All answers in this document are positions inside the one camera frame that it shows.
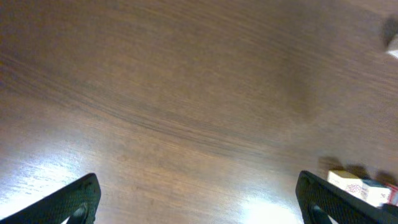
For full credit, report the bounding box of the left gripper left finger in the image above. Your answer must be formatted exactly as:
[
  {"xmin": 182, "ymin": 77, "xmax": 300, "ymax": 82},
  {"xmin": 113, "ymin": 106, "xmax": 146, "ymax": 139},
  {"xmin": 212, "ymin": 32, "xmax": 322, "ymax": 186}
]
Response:
[{"xmin": 1, "ymin": 173, "xmax": 101, "ymax": 224}]

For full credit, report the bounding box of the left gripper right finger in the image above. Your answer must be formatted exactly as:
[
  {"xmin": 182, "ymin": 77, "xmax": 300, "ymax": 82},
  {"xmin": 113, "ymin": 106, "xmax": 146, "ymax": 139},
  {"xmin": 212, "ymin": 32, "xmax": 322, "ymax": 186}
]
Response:
[{"xmin": 295, "ymin": 170, "xmax": 397, "ymax": 224}]

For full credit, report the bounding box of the red picture wooden block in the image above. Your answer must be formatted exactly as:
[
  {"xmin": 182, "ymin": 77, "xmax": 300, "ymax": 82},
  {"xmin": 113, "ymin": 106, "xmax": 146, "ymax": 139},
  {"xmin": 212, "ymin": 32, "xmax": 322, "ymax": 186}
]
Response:
[{"xmin": 327, "ymin": 170, "xmax": 363, "ymax": 199}]

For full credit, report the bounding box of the green picture wooden block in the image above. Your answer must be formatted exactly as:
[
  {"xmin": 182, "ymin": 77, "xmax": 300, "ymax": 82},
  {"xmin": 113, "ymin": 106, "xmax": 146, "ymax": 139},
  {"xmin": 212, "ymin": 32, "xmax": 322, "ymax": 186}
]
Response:
[{"xmin": 361, "ymin": 179, "xmax": 391, "ymax": 207}]

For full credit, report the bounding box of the green N wooden block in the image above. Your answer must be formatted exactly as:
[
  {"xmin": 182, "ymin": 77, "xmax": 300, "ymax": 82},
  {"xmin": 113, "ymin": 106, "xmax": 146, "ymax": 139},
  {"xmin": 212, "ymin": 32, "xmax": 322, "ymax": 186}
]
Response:
[{"xmin": 386, "ymin": 34, "xmax": 398, "ymax": 59}]

